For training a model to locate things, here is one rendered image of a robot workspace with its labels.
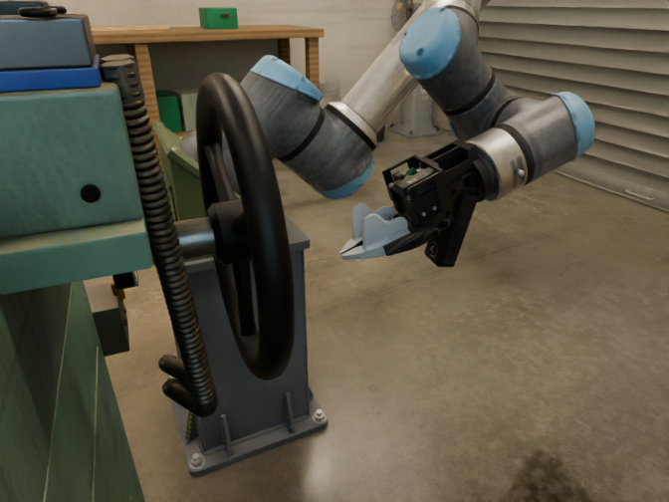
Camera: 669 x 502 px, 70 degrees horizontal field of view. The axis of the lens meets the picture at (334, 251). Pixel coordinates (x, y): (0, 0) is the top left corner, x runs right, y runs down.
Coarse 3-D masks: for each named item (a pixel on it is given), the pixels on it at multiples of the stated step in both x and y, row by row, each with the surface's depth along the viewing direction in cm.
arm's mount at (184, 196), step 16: (160, 128) 99; (160, 144) 102; (176, 144) 96; (176, 160) 86; (192, 160) 93; (176, 176) 88; (192, 176) 89; (176, 192) 89; (192, 192) 90; (176, 208) 93; (192, 208) 92; (208, 256) 96
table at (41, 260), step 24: (0, 240) 31; (24, 240) 31; (48, 240) 31; (72, 240) 31; (96, 240) 32; (120, 240) 32; (144, 240) 33; (0, 264) 30; (24, 264) 31; (48, 264) 31; (72, 264) 32; (96, 264) 32; (120, 264) 33; (144, 264) 34; (0, 288) 31; (24, 288) 31
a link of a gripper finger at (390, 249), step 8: (416, 232) 60; (424, 232) 60; (432, 232) 60; (400, 240) 60; (408, 240) 60; (416, 240) 60; (424, 240) 60; (384, 248) 60; (392, 248) 61; (400, 248) 60; (408, 248) 60
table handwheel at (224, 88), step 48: (240, 96) 36; (240, 144) 34; (240, 192) 34; (192, 240) 44; (240, 240) 44; (288, 240) 35; (240, 288) 49; (288, 288) 35; (240, 336) 52; (288, 336) 37
